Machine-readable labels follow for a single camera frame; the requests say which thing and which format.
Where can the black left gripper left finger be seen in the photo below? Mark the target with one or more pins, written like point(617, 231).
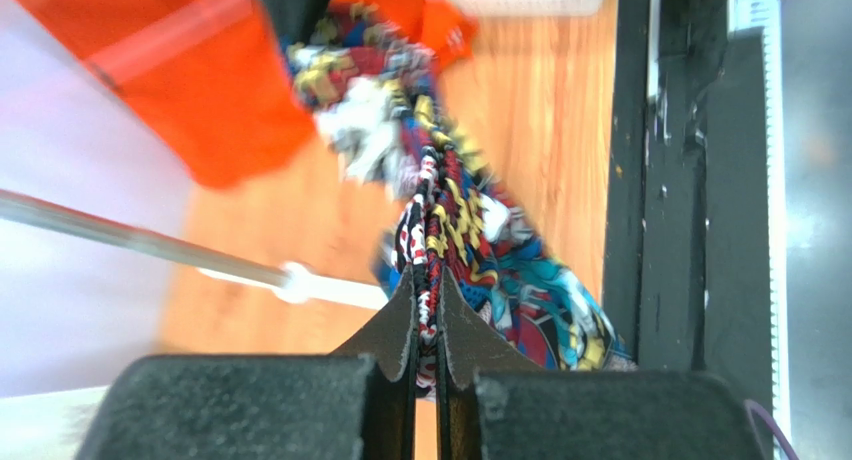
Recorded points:
point(356, 402)

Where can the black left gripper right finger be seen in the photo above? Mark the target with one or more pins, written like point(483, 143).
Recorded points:
point(494, 403)

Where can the comic print shorts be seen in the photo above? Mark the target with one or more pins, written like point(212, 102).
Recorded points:
point(373, 95)

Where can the orange shorts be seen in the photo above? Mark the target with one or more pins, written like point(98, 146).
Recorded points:
point(218, 80)

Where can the white metal clothes rack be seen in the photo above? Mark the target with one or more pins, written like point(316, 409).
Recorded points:
point(293, 283)

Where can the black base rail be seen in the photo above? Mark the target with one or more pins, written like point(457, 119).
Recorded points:
point(694, 270)

